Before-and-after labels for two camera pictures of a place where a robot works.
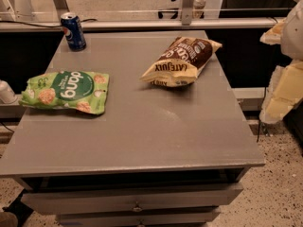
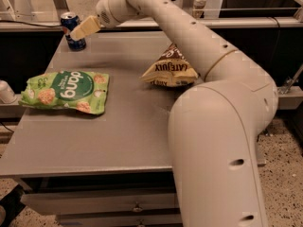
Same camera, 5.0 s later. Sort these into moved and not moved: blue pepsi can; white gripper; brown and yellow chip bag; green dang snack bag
Moved: white gripper
Not moved: blue pepsi can; brown and yellow chip bag; green dang snack bag
